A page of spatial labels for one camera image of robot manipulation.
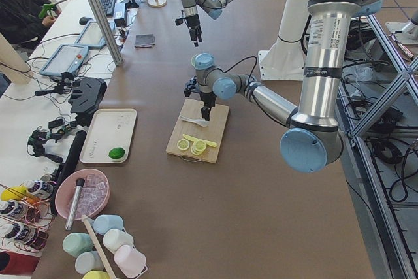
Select green lime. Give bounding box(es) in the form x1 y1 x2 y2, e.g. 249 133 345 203
108 146 126 160

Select yellow plastic knife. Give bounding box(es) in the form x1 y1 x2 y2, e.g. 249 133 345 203
182 134 217 148

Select single lemon slice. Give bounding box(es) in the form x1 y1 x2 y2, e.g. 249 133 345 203
176 139 190 151

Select pink bowl with ice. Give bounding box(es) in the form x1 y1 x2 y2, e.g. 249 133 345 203
55 169 110 220

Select black cylinder tool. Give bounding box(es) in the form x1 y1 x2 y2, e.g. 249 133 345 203
50 130 87 216

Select white plastic cup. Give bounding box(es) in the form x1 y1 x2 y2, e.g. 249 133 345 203
103 228 134 254

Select yellow plastic cup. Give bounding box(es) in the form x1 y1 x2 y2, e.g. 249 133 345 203
82 270 110 279

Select blue plastic cup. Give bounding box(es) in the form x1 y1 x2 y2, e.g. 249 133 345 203
93 214 124 235

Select seated person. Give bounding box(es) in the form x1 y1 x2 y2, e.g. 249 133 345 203
1 0 56 49

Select metal muddler in bowl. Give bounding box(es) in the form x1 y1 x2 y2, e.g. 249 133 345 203
65 178 85 231

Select light green bowl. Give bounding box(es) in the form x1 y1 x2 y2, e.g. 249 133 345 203
191 55 197 68

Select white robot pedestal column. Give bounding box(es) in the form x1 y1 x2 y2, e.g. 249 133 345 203
259 0 309 81

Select green plastic cup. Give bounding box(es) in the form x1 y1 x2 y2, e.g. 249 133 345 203
62 233 93 258

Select lower teach pendant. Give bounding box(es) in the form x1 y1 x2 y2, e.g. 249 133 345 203
39 44 89 77

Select wooden stick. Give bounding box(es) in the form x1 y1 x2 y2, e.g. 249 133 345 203
82 215 116 279

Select grey-blue plastic cup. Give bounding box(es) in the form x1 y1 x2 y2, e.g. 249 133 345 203
75 251 105 274

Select stacked lemon slices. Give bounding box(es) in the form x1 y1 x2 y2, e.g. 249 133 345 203
191 140 207 156

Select yellow lemon squeezer bottle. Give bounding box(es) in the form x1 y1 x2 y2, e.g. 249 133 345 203
1 186 27 201

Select bamboo cutting board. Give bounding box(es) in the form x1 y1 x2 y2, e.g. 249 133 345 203
166 99 229 163

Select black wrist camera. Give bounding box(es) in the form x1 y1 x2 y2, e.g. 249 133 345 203
184 76 200 98
175 18 184 26

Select teach pendant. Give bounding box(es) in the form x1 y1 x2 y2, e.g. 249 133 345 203
74 20 106 50
39 44 89 77

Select grey folded cloth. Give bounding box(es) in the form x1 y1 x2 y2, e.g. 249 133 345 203
134 34 155 48

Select pink plastic cup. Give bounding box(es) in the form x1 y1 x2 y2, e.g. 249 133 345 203
114 245 148 278

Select aluminium frame post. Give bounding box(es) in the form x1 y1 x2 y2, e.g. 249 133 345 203
88 0 123 66

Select upper teach pendant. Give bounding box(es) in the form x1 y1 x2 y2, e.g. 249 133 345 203
74 20 106 50

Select white ceramic spoon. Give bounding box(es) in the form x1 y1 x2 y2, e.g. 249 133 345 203
180 116 209 127

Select beige plastic tray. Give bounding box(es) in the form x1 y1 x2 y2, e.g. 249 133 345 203
79 108 137 165

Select copper wire bottle rack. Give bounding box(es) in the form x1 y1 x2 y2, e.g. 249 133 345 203
1 185 53 254

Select black computer mouse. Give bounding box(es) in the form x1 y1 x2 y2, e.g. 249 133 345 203
79 16 93 25

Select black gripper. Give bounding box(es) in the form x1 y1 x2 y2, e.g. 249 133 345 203
187 14 202 46
199 92 216 121

